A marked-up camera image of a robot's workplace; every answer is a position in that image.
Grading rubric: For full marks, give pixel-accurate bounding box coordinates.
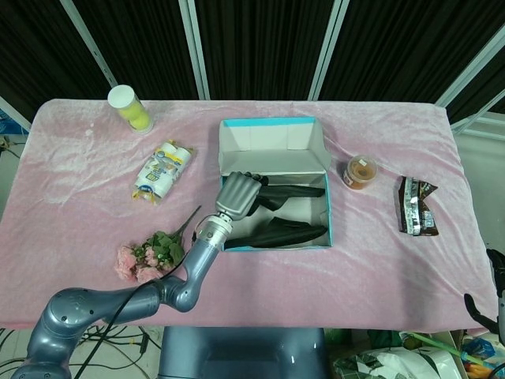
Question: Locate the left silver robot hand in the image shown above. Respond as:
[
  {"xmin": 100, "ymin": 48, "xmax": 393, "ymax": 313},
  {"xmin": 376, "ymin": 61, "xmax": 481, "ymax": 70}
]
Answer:
[{"xmin": 215, "ymin": 171, "xmax": 270, "ymax": 220}]

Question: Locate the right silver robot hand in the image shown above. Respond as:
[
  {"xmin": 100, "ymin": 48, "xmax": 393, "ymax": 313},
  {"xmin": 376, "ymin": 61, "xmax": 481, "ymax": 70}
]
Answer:
[{"xmin": 463, "ymin": 247, "xmax": 505, "ymax": 337}]

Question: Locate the black shoe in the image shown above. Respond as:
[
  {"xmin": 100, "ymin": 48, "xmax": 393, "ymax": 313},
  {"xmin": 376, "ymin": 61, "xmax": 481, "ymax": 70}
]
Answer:
[
  {"xmin": 223, "ymin": 216, "xmax": 328, "ymax": 250},
  {"xmin": 252, "ymin": 182, "xmax": 327, "ymax": 212}
]

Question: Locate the teal cardboard shoe box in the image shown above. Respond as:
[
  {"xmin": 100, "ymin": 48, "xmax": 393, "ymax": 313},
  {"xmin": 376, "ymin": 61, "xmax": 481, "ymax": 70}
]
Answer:
[{"xmin": 218, "ymin": 116, "xmax": 333, "ymax": 253}]

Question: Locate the green plastic stick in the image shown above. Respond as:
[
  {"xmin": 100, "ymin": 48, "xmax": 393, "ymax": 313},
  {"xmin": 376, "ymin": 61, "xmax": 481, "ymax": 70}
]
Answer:
[{"xmin": 408, "ymin": 332, "xmax": 484, "ymax": 366}]

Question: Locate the pack of white rolls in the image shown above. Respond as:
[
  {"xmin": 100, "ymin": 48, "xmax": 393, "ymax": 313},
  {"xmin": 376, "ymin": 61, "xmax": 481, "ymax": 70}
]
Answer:
[{"xmin": 130, "ymin": 138, "xmax": 195, "ymax": 207}]

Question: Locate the pink velvet tablecloth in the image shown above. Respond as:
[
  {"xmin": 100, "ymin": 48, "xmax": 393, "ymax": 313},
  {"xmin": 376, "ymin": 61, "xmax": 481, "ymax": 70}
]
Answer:
[{"xmin": 0, "ymin": 98, "xmax": 500, "ymax": 331}]

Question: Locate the pink artificial rose bouquet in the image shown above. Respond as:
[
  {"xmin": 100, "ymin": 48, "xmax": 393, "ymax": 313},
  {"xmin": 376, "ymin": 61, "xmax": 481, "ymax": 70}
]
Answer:
[{"xmin": 114, "ymin": 205, "xmax": 203, "ymax": 284}]

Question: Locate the clear jar of rubber bands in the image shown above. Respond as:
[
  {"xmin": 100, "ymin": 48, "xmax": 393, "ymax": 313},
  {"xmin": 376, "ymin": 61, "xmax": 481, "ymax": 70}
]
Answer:
[{"xmin": 342, "ymin": 155, "xmax": 378, "ymax": 192}]

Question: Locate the clear tennis ball tube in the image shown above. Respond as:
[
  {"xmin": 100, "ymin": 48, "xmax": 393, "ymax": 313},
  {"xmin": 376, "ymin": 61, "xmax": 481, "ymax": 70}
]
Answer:
[{"xmin": 107, "ymin": 84, "xmax": 155, "ymax": 133}]

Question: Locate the brown snack packet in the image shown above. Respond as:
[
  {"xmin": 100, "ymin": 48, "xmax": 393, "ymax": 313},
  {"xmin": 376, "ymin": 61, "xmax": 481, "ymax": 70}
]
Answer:
[{"xmin": 397, "ymin": 175, "xmax": 440, "ymax": 237}]

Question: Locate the white green patterned bag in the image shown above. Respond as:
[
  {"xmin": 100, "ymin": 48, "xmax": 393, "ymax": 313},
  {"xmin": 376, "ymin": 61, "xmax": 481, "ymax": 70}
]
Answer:
[{"xmin": 333, "ymin": 346, "xmax": 463, "ymax": 379}]

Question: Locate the black curtain backdrop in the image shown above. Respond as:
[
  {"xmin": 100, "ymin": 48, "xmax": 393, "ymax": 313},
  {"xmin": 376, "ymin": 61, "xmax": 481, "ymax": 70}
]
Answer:
[{"xmin": 0, "ymin": 0, "xmax": 505, "ymax": 123}]

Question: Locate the blue-grey robot torso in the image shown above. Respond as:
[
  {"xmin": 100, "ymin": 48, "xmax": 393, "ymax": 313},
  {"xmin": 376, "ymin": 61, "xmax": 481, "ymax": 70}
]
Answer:
[{"xmin": 157, "ymin": 326, "xmax": 331, "ymax": 379}]

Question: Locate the white frame post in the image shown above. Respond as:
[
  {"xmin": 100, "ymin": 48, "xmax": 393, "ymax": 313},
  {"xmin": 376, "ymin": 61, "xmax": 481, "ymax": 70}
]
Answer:
[
  {"xmin": 307, "ymin": 0, "xmax": 350, "ymax": 100},
  {"xmin": 61, "ymin": 0, "xmax": 119, "ymax": 88},
  {"xmin": 435, "ymin": 26, "xmax": 505, "ymax": 108},
  {"xmin": 177, "ymin": 0, "xmax": 211, "ymax": 100}
]

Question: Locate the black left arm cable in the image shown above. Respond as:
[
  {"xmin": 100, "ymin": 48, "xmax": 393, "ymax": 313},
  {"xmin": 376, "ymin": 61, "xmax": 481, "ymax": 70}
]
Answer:
[{"xmin": 73, "ymin": 231, "xmax": 199, "ymax": 379}]

